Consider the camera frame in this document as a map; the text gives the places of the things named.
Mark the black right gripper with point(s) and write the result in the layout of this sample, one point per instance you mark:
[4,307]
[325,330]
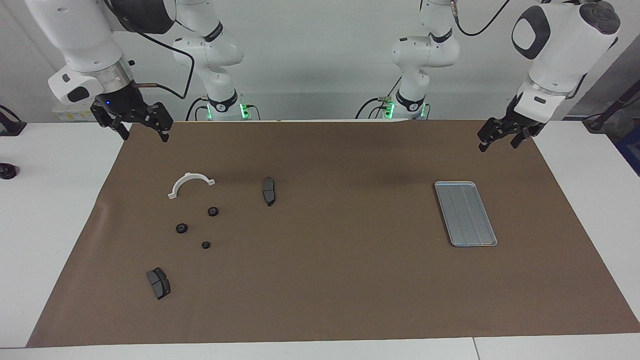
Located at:
[127,105]

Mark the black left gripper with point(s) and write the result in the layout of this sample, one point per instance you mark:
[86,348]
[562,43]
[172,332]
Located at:
[517,122]

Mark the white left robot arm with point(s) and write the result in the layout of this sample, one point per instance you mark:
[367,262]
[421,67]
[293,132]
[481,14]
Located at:
[565,45]

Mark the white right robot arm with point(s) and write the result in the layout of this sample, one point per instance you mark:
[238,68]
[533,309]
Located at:
[75,30]

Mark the silver metal tray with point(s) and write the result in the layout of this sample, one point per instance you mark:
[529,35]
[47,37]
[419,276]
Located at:
[465,215]

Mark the white power strip box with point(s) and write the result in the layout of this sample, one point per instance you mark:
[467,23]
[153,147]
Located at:
[70,114]

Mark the black stand leg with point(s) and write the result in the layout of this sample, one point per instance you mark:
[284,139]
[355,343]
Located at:
[607,114]

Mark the blue box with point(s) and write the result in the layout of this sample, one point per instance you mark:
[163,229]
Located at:
[631,150]

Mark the black table clamp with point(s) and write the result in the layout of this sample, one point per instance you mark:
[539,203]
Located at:
[10,127]

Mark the long grey brake pad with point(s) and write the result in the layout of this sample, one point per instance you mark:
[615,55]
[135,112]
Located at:
[269,192]

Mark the black round knob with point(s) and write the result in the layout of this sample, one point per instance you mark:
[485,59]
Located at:
[7,171]

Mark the short grey brake pad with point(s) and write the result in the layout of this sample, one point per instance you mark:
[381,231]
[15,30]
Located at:
[159,284]

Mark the brown paper table mat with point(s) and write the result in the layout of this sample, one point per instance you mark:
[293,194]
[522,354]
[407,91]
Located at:
[325,280]

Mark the white curved plastic bracket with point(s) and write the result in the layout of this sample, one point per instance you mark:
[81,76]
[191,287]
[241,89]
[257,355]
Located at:
[191,176]

